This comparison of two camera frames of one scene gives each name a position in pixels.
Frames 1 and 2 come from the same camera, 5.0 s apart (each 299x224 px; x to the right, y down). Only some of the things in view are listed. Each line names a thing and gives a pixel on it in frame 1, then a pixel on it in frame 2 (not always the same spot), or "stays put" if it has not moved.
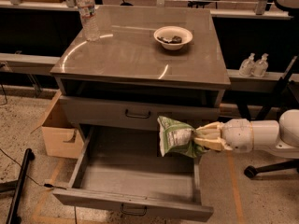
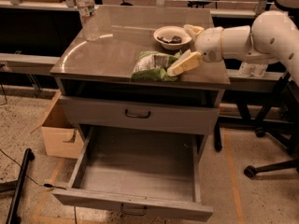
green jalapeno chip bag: x=177 y=137 -> x=153 y=66
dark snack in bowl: x=175 y=39 stays put
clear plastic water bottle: x=87 y=10 stays put
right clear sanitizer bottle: x=261 y=66 stays put
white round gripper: x=237 y=133 -> x=209 y=44
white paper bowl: x=173 y=37 stays put
